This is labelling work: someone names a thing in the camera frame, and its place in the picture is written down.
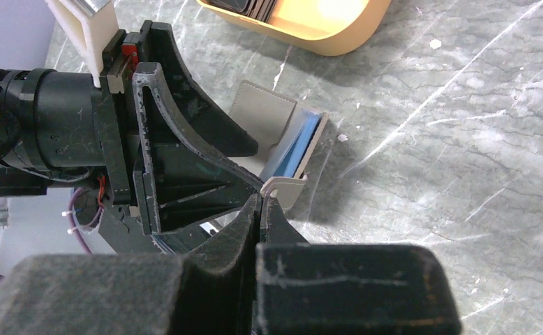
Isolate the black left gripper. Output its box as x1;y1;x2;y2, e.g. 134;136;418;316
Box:
0;20;262;235

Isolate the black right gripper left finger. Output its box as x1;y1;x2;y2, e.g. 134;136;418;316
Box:
0;194;262;334

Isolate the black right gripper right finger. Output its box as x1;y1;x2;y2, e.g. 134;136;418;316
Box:
255;197;462;334

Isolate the stack of black cards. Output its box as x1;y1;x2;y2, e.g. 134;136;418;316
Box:
209;0;277;22

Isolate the orange oval plastic tray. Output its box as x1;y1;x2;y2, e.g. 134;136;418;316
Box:
198;0;391;57

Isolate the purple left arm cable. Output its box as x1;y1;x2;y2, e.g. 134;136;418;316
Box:
0;187;106;283

